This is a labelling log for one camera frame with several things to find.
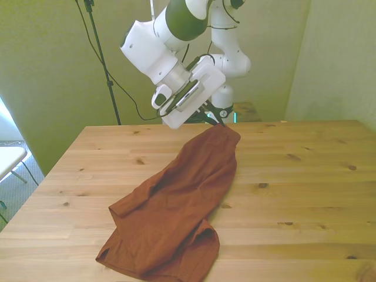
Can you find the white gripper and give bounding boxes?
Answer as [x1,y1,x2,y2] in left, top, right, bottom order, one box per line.
[160,56,228,130]

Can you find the rust orange shorts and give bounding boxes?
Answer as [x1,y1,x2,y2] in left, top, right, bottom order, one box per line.
[95,125,241,282]

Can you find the black tripod pole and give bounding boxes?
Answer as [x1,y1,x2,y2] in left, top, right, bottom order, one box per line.
[83,0,122,126]

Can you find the white folding furniture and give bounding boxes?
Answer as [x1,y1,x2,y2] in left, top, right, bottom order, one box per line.
[0,146,29,184]

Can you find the grey finned wrist camera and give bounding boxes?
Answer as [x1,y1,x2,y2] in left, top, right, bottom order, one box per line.
[173,80,207,112]

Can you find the thin black hanging cable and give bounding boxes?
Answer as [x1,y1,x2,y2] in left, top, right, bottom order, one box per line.
[75,0,165,121]

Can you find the black floor cable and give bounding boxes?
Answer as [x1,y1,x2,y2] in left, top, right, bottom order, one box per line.
[20,160,41,186]

